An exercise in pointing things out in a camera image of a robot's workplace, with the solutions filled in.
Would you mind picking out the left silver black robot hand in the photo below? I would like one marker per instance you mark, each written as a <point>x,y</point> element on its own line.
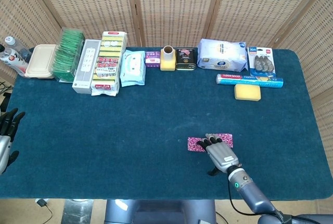
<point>5,146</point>

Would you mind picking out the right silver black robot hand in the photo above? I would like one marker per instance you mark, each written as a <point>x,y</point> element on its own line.
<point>222,156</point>

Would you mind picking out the pink glitter cloth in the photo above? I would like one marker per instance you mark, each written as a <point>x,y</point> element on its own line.
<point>192,145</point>

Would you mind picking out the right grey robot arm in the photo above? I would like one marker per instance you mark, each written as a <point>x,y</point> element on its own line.
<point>252,195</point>

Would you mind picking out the yellow green scouring sponge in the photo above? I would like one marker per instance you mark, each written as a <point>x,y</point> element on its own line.
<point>247,92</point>

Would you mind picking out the blue cling wrap roll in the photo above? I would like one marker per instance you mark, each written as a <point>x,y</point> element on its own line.
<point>249,80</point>

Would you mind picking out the grey robot torso base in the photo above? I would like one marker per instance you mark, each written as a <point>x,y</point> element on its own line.
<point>161,212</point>

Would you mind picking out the bottle with black white label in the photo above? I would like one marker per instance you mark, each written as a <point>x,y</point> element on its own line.
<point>13,61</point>

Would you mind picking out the beige lidded food container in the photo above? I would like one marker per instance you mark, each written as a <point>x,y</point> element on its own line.
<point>40,61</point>

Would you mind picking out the silver metal table leg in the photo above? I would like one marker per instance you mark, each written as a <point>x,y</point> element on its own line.
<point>78,212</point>

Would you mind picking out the clear water bottle white cap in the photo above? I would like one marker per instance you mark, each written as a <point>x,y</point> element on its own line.
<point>18,47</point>

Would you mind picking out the pack of metal discs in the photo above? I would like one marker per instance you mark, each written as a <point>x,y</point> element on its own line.
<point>261,63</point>

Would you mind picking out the white blue tissue pack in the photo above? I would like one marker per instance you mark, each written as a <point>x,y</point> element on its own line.
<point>221,55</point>

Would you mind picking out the gold black luncheon meat can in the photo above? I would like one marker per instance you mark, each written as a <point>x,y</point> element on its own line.
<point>185,59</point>

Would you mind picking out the yellow sponge holding roll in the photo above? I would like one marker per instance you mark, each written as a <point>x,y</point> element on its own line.
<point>167,66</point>

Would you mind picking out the teal felt table cover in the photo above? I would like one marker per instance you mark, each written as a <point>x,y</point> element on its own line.
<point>117,135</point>

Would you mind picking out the clear box green tea bags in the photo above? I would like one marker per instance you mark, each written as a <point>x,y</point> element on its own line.
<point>66,55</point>

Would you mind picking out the white power strip box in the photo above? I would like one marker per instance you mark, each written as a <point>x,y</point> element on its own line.
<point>86,68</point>

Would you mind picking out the white roll with cardboard core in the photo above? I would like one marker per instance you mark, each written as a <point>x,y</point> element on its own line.
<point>167,53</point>

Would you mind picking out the small purple box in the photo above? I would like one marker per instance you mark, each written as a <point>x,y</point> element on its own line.
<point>152,59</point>

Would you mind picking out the light blue wet wipes pack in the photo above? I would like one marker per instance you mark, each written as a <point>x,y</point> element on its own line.
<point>132,68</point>

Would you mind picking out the yellow red snack pack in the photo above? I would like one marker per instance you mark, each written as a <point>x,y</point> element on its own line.
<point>108,65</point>

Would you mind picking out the woven bamboo folding screen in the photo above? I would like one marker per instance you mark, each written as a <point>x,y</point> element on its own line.
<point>177,8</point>

